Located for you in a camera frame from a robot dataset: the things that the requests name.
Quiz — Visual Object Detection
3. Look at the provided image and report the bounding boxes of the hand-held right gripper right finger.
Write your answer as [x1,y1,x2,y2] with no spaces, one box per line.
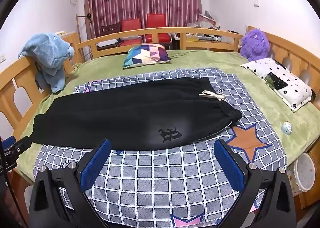
[214,139,297,228]

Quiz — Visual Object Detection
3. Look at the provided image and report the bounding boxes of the red chair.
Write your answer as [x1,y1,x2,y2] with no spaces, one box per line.
[146,13,171,44]
[121,18,143,44]

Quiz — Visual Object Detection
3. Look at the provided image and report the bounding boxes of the geometric pattern pillow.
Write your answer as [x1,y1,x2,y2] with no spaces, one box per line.
[122,43,172,69]

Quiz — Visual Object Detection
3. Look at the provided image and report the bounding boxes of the black cable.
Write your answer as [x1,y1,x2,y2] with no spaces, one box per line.
[0,137,27,226]

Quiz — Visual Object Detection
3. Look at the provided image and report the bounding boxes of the white plastic basin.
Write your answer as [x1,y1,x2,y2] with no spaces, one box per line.
[292,153,317,192]

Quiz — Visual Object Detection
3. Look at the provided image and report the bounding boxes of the small pale blue toy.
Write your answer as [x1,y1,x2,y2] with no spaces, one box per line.
[281,121,293,136]

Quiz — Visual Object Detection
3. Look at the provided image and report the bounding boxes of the black pants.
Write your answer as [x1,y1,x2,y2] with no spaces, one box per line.
[32,77,242,151]

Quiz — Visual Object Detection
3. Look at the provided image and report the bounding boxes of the pile of cardboard boxes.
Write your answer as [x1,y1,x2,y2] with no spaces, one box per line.
[172,10,247,44]

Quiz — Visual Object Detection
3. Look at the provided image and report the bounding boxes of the dark wooden chair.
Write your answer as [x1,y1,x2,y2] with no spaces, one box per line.
[101,23,122,37]

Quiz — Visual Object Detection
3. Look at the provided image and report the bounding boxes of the white flower-print pillow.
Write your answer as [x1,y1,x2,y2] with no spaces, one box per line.
[240,57,313,112]

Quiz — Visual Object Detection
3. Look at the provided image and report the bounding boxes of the blue plush toy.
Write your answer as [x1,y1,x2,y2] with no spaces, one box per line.
[18,33,75,94]

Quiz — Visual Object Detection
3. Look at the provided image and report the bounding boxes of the purple plush toy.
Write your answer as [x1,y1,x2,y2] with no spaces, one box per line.
[240,28,271,62]

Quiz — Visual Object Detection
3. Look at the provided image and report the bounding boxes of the checkered star-print bed sheet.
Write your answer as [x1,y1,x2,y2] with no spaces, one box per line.
[33,68,287,228]

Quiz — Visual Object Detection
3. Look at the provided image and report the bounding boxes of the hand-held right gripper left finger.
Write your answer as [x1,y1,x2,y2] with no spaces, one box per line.
[29,139,118,228]

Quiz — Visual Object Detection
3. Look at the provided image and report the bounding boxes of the green blanket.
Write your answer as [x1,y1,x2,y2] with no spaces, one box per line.
[11,49,320,183]

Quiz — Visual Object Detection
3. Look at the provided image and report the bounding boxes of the wooden bed frame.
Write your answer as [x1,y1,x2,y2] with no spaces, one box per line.
[0,25,320,218]

